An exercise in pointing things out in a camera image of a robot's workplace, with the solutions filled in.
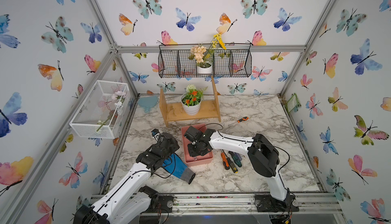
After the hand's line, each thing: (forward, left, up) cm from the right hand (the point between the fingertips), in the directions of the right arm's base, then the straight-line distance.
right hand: (191, 151), depth 87 cm
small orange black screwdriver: (+27, -33, -3) cm, 43 cm away
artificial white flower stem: (+15, +36, +27) cm, 48 cm away
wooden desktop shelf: (+26, +14, +3) cm, 30 cm away
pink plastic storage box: (-5, -8, +3) cm, 10 cm away
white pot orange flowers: (+24, +1, +18) cm, 30 cm away
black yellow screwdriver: (-5, -23, -3) cm, 24 cm away
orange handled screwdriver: (-4, -19, -2) cm, 20 cm away
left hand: (+2, +8, +7) cm, 11 cm away
